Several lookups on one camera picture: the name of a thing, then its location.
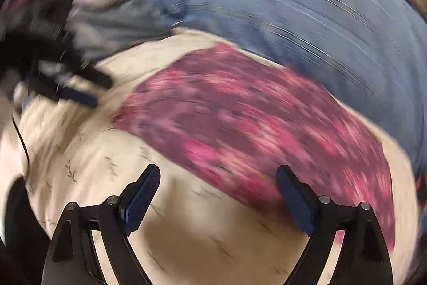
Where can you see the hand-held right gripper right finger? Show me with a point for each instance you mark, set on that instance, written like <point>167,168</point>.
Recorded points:
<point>297,205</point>

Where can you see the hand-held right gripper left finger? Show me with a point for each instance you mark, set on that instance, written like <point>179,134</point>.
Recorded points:
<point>141,201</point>

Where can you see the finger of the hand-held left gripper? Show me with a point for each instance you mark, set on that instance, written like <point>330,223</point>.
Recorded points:
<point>93,76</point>
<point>78,97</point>

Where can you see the purple floral shirt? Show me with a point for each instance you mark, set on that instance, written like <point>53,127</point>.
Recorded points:
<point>253,124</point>

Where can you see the grey star-print blanket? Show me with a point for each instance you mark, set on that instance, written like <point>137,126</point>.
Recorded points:
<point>110,24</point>

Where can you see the white leaf-print bed sheet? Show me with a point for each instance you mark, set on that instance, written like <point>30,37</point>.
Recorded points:
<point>106,151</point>

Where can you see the dark cloth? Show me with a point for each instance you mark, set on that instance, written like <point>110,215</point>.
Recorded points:
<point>18,208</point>

